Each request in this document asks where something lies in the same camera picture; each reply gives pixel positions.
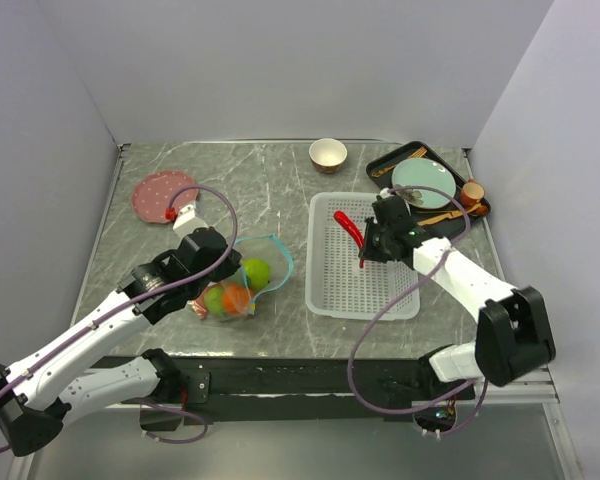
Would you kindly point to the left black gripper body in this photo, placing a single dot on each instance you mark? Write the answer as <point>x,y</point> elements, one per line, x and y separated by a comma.
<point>226,268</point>

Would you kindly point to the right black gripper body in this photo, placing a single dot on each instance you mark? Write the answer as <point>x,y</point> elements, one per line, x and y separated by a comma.
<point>382,236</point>

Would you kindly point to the red chili pepper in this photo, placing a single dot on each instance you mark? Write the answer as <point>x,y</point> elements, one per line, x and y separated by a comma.
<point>351,228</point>

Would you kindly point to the light green wrinkled fruit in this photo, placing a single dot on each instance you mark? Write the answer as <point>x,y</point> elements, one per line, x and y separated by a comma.
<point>213,300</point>

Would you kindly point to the watermelon slice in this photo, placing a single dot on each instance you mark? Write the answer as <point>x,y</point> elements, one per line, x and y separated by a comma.
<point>199,308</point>

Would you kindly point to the green apple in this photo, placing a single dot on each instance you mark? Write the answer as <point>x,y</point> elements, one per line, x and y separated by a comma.
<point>257,273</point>

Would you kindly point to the orange fruit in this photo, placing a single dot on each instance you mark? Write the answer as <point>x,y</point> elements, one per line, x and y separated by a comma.
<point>236,299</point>

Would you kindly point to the clear zip bag blue zipper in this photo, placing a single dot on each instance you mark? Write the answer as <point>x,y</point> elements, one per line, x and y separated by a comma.
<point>270,249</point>

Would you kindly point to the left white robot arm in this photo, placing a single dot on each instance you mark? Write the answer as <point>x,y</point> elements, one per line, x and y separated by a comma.
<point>49,389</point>

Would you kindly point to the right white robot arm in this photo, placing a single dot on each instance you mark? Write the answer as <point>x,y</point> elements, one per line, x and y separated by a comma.
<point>513,334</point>

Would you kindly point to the white plastic basket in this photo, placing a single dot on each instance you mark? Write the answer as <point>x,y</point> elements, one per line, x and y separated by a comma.
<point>335,284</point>

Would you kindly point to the black tray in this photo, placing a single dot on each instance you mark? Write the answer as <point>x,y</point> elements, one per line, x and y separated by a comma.
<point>381,169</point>

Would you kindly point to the wooden spoon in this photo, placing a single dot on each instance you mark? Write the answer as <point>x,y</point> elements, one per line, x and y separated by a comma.
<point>479,209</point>

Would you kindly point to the light green plate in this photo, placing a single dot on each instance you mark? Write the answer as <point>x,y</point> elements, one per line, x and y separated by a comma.
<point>424,172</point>

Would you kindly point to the pink dotted plate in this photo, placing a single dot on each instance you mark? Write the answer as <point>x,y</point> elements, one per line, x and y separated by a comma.
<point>151,197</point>

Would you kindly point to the orange cup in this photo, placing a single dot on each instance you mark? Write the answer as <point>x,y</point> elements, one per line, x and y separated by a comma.
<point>471,194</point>

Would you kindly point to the white and red bowl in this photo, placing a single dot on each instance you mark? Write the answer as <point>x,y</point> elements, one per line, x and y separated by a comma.
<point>327,155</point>

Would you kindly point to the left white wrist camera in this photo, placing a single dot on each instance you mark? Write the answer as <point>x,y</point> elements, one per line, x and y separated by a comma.
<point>185,220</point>

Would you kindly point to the aluminium rail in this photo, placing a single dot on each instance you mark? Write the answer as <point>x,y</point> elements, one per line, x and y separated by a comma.
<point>536,387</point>

